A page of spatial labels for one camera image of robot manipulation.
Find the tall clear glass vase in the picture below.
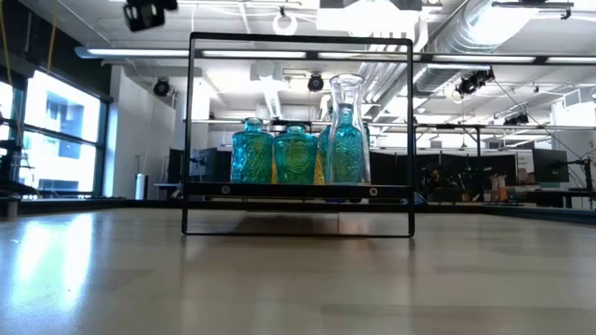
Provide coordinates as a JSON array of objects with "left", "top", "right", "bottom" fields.
[{"left": 325, "top": 73, "right": 373, "bottom": 185}]

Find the yellow embossed glass vase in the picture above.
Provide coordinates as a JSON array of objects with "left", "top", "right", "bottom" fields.
[{"left": 314, "top": 153, "right": 327, "bottom": 185}]

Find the white cylindrical canister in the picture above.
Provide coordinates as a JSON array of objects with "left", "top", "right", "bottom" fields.
[{"left": 134, "top": 173, "right": 149, "bottom": 201}]

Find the large window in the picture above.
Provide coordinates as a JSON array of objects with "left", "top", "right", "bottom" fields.
[{"left": 0, "top": 69, "right": 113, "bottom": 199}]

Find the white ceiling light panel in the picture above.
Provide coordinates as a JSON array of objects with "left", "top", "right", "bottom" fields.
[{"left": 316, "top": 0, "right": 423, "bottom": 39}]

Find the black equipment rack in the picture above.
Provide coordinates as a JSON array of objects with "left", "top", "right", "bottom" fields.
[{"left": 0, "top": 111, "right": 39, "bottom": 196}]

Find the person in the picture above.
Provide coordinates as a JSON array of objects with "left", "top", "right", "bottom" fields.
[{"left": 420, "top": 162, "right": 467, "bottom": 202}]

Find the black ceiling track bar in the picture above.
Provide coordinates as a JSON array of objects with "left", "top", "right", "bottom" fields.
[{"left": 491, "top": 0, "right": 575, "bottom": 20}]

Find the small orange object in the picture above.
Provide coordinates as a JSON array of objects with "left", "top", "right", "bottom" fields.
[{"left": 491, "top": 174, "right": 511, "bottom": 202}]

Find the black computer monitor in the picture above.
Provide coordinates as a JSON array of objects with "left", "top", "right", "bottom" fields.
[{"left": 533, "top": 147, "right": 570, "bottom": 183}]

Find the dark office desk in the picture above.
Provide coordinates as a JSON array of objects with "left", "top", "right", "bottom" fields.
[{"left": 525, "top": 187, "right": 596, "bottom": 209}]

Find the white ceiling ring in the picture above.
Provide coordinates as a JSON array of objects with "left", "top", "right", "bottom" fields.
[{"left": 272, "top": 12, "right": 299, "bottom": 38}]

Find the yellow hanging cable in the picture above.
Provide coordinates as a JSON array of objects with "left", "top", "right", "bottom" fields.
[
  {"left": 0, "top": 0, "right": 11, "bottom": 74},
  {"left": 45, "top": 0, "right": 58, "bottom": 74}
]

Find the black aluminium table frame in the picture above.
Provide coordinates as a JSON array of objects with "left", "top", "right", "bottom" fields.
[{"left": 0, "top": 197, "right": 596, "bottom": 225}]

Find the white ribbed ceiling duct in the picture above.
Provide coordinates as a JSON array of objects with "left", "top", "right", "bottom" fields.
[{"left": 320, "top": 62, "right": 410, "bottom": 123}]

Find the wooden tray with metal handles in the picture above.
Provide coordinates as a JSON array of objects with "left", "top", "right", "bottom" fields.
[{"left": 181, "top": 31, "right": 417, "bottom": 238}]

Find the grey post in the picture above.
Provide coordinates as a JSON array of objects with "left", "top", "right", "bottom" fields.
[{"left": 5, "top": 194, "right": 20, "bottom": 221}]

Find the silver ventilation duct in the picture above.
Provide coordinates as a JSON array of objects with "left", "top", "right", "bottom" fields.
[{"left": 412, "top": 0, "right": 536, "bottom": 94}]

